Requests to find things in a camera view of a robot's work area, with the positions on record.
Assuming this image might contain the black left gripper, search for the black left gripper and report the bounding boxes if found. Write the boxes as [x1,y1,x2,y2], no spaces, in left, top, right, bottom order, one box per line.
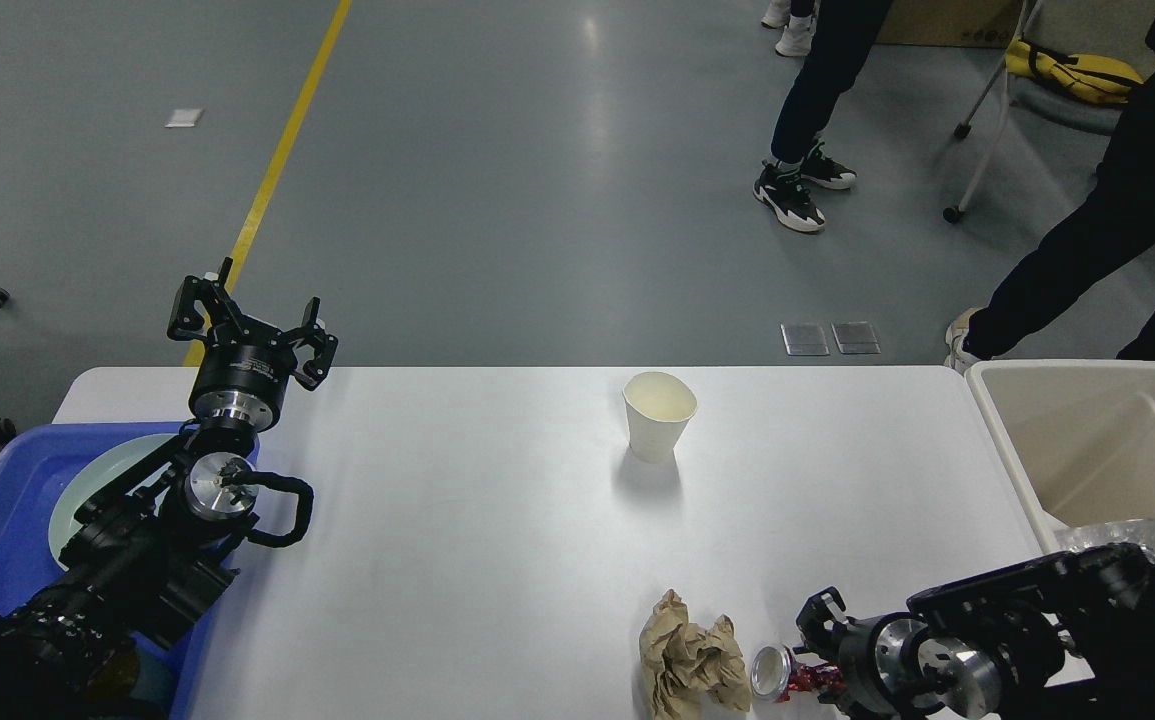
[167,257,340,430]

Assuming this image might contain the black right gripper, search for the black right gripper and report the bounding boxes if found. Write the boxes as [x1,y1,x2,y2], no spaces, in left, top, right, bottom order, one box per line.
[795,585,927,719]

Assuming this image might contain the crushed red can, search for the crushed red can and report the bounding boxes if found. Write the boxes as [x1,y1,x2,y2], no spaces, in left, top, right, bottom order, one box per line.
[748,646,845,703]

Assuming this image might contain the green plate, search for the green plate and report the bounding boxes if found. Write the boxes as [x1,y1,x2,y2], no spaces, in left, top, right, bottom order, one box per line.
[47,433,171,571]

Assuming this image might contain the teal mug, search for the teal mug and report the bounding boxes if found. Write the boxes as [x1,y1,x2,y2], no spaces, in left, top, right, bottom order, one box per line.
[82,644,178,719]

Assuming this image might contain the foil sheet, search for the foil sheet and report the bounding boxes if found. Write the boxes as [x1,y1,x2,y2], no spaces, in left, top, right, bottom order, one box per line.
[1052,518,1155,565]

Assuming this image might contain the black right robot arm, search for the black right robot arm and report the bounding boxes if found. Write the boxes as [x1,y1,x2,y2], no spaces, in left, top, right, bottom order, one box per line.
[796,543,1155,719]

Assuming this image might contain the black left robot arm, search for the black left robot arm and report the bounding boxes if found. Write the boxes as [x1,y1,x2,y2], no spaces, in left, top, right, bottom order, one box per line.
[0,258,340,719]

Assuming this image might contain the crumpled brown paper ball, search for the crumpled brown paper ball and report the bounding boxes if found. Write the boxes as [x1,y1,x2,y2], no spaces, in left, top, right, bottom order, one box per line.
[638,589,754,719]

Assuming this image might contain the white paper cup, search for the white paper cup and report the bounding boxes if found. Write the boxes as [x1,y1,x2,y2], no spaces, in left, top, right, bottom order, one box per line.
[623,372,699,462]

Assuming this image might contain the left metal floor plate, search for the left metal floor plate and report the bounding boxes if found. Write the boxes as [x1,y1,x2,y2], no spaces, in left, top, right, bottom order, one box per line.
[781,322,830,357]

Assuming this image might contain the metal floor plate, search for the metal floor plate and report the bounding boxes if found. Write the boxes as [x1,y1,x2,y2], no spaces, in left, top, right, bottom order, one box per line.
[830,322,882,355]
[781,322,830,357]

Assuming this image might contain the right metal floor plate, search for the right metal floor plate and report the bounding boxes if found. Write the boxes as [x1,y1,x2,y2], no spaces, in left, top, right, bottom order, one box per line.
[830,322,882,355]

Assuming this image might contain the blue plastic tray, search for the blue plastic tray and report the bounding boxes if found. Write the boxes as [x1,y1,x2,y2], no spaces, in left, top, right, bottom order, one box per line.
[0,421,221,719]

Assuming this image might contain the beige plastic bin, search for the beige plastic bin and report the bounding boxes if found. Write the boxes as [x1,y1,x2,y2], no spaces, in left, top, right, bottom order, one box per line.
[964,359,1155,552]

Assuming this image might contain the person in black at right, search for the person in black at right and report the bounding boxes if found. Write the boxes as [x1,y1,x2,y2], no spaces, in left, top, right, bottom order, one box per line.
[944,18,1155,372]

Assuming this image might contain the person in white sneakers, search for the person in white sneakers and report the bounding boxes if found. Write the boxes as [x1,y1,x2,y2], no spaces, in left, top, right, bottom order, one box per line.
[760,0,818,58]

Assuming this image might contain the person in dark jeans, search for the person in dark jeans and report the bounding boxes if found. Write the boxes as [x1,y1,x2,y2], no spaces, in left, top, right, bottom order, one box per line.
[752,1,892,233]

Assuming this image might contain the yellow bag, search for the yellow bag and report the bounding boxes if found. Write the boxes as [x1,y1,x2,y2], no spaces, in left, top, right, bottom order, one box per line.
[1005,38,1145,106]

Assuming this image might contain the cardboard box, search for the cardboard box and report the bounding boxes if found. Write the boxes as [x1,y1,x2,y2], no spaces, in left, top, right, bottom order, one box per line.
[877,1,1022,49]

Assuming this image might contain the grey wheeled chair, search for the grey wheeled chair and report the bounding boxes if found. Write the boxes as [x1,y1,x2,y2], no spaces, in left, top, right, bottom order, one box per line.
[942,1,1155,224]

